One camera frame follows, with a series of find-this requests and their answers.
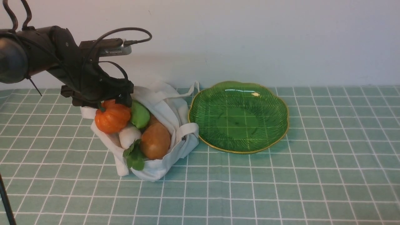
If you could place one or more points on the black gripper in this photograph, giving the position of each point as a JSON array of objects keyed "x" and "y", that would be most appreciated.
[{"x": 97, "y": 86}]

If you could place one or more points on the orange toy pumpkin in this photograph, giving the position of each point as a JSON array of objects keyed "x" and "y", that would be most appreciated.
[{"x": 111, "y": 117}]

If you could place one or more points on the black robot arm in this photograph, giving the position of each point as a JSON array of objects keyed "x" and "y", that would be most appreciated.
[{"x": 53, "y": 49}]

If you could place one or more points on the white cloth tote bag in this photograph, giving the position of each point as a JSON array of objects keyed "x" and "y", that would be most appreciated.
[{"x": 170, "y": 108}]

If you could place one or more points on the green toy vegetable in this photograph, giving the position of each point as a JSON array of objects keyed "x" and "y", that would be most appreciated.
[{"x": 140, "y": 115}]

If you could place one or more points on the white radish with leaves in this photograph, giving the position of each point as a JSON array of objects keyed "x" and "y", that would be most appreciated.
[{"x": 130, "y": 140}]

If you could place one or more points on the brown toy potato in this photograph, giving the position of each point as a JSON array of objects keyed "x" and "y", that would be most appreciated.
[{"x": 156, "y": 140}]

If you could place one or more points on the black stand leg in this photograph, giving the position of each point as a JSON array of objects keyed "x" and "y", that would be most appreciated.
[{"x": 6, "y": 203}]

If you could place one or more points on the green glass plate gold rim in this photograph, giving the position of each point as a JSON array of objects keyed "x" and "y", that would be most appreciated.
[{"x": 239, "y": 117}]

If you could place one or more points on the green checkered tablecloth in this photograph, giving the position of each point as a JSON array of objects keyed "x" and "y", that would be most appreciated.
[{"x": 338, "y": 165}]

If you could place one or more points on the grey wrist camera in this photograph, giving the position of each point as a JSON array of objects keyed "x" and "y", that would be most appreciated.
[{"x": 106, "y": 48}]

